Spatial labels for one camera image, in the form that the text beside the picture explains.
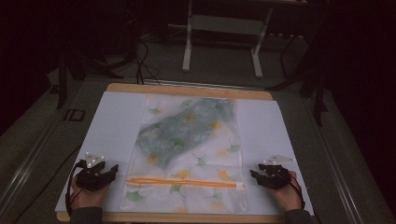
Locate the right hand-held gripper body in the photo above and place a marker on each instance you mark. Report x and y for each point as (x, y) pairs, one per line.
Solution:
(277, 177)

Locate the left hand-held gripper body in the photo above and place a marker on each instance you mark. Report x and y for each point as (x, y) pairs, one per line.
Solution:
(91, 179)

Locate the translucent leaf-print zipper bag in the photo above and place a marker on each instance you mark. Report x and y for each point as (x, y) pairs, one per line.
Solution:
(186, 186)

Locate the person's left hand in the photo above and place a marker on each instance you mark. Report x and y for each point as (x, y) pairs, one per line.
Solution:
(88, 197)

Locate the person's right hand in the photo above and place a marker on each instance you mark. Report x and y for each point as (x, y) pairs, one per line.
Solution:
(288, 196)

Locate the white table mat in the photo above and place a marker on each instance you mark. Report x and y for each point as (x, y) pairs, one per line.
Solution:
(115, 124)

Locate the grey-green cloth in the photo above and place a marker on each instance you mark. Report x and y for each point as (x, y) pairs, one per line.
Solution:
(183, 130)

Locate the black metal stand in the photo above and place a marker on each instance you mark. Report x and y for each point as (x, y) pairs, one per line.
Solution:
(61, 81)
(320, 99)

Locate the wooden table board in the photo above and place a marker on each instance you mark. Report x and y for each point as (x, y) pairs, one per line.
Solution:
(186, 90)

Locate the white metal stand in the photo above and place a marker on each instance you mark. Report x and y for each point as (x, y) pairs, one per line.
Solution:
(188, 46)

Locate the grey metal floor rail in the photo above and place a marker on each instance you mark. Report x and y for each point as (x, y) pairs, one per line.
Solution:
(334, 161)
(28, 165)

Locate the black rectangular floor bracket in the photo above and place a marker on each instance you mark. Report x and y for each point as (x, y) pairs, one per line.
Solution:
(74, 115)

